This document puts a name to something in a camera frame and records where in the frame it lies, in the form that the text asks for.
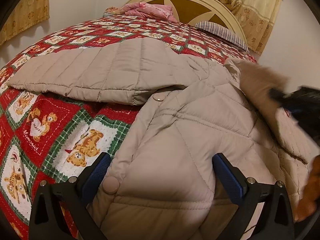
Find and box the cream round wooden headboard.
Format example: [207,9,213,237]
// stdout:
[128,0,246,41]

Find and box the pink folded blanket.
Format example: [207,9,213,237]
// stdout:
[120,2,178,23]

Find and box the beige quilted down jacket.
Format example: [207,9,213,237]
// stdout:
[9,38,310,239]

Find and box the person's hand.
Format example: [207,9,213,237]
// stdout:
[294,155,320,222]

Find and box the red teddy bear quilt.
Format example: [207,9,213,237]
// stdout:
[1,15,249,239]

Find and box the striped pillow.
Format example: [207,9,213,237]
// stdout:
[195,21,249,53]

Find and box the yellow side curtain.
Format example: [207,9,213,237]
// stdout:
[1,0,50,45]

